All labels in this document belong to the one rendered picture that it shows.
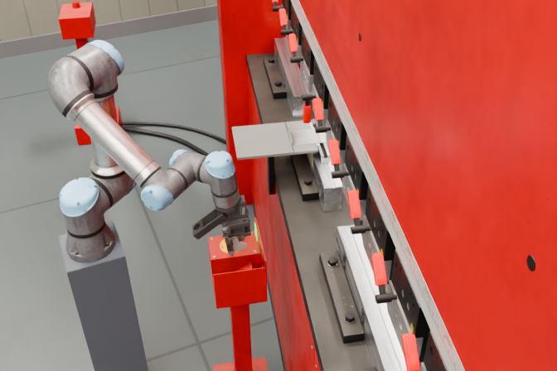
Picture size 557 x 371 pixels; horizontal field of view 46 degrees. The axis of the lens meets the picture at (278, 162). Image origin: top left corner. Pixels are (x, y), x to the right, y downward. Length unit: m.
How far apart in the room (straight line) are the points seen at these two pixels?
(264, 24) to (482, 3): 2.12
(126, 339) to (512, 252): 1.76
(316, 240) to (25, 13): 3.58
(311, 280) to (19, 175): 2.40
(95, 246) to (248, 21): 1.26
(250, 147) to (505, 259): 1.39
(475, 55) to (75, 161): 3.26
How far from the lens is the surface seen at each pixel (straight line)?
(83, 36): 3.71
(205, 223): 1.89
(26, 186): 3.84
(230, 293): 2.05
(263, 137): 2.19
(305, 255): 1.93
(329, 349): 1.72
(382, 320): 1.67
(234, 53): 2.96
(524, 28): 0.77
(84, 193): 2.03
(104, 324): 2.33
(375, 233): 1.43
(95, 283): 2.18
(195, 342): 2.86
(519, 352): 0.87
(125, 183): 2.11
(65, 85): 1.80
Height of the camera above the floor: 2.24
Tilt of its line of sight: 37 degrees down
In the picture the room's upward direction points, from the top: straight up
